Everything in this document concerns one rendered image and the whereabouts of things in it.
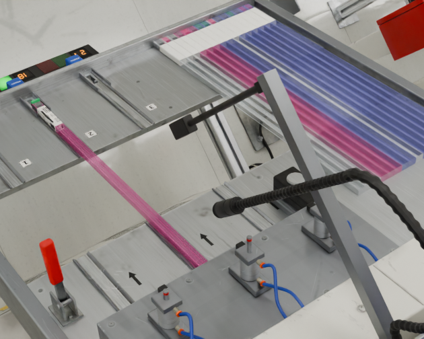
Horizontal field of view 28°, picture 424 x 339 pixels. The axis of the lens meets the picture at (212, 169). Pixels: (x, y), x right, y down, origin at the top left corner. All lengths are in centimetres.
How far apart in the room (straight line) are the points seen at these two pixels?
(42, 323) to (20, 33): 128
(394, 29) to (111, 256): 94
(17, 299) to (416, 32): 105
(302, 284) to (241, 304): 7
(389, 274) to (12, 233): 130
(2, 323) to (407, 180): 70
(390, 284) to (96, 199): 131
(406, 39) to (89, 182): 86
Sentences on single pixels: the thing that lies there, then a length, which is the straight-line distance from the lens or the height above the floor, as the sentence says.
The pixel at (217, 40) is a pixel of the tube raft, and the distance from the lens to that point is 147.
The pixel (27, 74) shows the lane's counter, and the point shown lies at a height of 66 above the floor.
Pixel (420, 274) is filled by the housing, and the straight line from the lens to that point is 96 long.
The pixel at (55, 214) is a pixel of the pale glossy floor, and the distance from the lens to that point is 212.
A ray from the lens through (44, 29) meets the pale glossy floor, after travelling 222.
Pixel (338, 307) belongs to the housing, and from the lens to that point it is 91.
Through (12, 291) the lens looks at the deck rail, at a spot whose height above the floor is 101.
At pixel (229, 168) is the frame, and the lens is 197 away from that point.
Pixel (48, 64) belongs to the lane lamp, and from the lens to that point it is 150.
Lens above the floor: 205
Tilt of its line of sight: 64 degrees down
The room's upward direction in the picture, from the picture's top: 69 degrees clockwise
